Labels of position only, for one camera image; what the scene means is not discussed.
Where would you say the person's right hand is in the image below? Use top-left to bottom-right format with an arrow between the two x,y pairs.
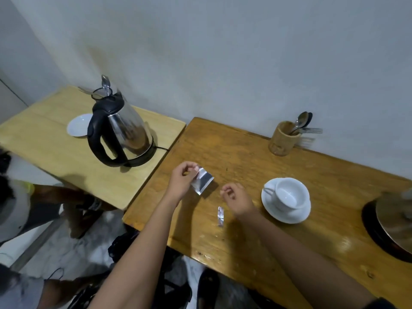
220,183 -> 257,218

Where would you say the person's left hand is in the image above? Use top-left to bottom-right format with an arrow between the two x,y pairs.
165,161 -> 200,204

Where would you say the silver foil sachet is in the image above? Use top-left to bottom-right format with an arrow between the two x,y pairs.
191,167 -> 215,195

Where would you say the person's left forearm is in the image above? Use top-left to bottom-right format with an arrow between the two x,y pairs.
88,194 -> 181,309

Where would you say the person's right forearm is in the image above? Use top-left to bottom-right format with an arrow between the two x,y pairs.
238,210 -> 377,309

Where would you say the black kettle base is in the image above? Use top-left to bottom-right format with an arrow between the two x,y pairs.
124,138 -> 158,168

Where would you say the white ceramic cup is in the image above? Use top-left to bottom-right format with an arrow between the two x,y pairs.
263,177 -> 310,212

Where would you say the white ceramic saucer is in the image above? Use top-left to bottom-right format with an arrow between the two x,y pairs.
261,178 -> 312,224

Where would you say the bamboo cutlery holder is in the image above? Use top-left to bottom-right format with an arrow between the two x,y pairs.
268,121 -> 302,157

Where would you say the stainless steel electric kettle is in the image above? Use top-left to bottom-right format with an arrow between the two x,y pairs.
87,92 -> 154,167

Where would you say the black bag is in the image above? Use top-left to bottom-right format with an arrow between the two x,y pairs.
108,230 -> 182,274

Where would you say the black shoe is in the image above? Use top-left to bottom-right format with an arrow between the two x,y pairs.
196,268 -> 221,309

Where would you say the silver metal spoon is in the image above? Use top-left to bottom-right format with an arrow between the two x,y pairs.
290,111 -> 309,135

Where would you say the clear glass with cutlery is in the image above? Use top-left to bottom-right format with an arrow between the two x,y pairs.
78,75 -> 114,101

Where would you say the small white plate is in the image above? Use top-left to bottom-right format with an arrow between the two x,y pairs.
67,113 -> 94,138

